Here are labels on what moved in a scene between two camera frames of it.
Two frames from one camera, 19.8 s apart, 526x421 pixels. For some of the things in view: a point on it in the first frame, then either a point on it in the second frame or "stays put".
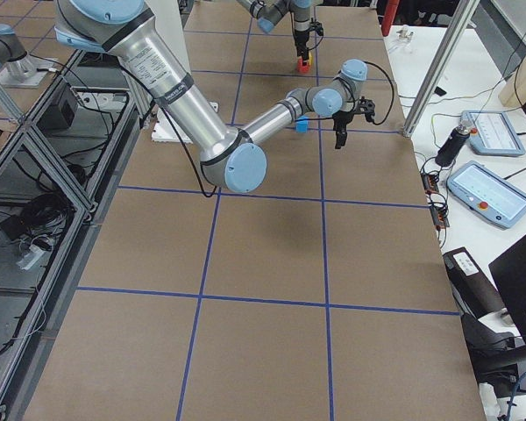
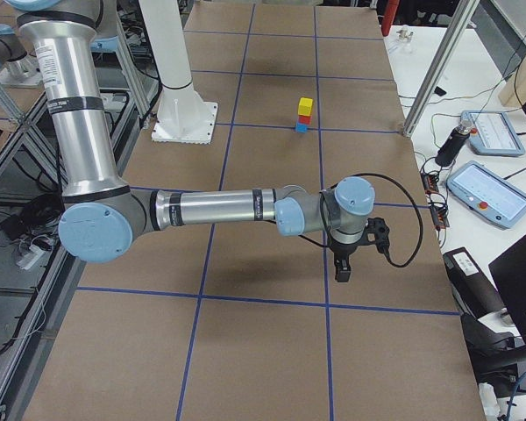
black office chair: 502,362 stays put
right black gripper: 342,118 -> 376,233
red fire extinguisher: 388,17 stays put
